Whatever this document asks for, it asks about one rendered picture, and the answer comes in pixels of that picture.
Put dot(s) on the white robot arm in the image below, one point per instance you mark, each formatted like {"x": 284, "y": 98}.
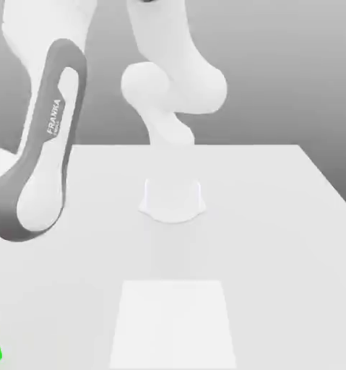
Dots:
{"x": 172, "y": 86}

